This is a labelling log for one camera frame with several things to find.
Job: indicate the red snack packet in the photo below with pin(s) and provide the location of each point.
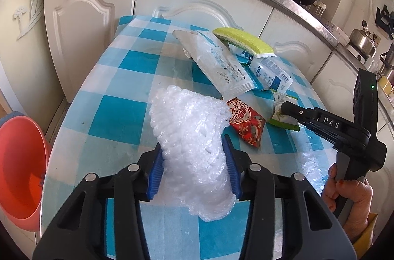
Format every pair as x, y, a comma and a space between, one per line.
247, 121

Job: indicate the white bubble wrap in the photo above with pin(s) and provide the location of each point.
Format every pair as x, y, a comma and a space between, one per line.
190, 137

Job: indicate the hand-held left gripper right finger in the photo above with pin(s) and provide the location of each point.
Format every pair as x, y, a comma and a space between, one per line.
233, 177

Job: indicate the green snack packet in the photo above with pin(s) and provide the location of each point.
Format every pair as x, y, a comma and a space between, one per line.
284, 123

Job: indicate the steel kettle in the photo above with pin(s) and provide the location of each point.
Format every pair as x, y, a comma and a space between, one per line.
363, 41

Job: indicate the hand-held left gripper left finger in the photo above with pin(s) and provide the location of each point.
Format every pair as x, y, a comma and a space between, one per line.
154, 177

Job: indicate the person's right hand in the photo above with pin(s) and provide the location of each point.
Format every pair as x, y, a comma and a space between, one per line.
354, 204

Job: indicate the orange plastic basin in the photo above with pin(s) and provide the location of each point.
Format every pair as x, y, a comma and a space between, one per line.
18, 174

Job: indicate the white plastic packet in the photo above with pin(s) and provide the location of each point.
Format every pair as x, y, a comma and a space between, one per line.
215, 63

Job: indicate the clear plastic wrapper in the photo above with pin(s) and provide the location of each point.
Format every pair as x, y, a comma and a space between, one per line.
314, 169

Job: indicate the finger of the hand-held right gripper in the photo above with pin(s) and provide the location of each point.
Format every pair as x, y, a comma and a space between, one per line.
297, 112

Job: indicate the clear bottle with blue label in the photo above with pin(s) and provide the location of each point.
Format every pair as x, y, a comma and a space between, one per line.
271, 74

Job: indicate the yellow-green sponge pack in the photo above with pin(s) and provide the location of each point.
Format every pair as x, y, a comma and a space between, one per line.
246, 40

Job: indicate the steel thermos jug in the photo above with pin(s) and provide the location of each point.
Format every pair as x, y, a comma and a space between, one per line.
388, 63

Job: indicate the glass lid on black rack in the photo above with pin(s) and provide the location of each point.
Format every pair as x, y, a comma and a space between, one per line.
383, 14

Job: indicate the person's right forearm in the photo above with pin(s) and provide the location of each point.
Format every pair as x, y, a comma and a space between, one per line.
367, 232

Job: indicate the blue checked tablecloth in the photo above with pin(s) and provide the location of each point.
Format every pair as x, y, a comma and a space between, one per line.
117, 100

